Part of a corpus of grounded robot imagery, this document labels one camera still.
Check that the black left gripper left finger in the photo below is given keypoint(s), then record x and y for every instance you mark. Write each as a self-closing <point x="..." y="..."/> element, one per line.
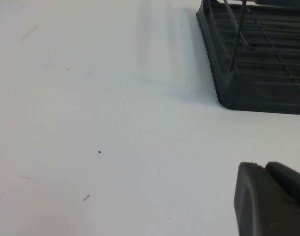
<point x="258" y="209"/>

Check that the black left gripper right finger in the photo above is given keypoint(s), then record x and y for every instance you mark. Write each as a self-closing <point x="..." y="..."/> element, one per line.
<point x="290" y="182"/>

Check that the black dish drying rack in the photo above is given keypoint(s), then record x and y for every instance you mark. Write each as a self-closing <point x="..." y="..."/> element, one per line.
<point x="263" y="98"/>

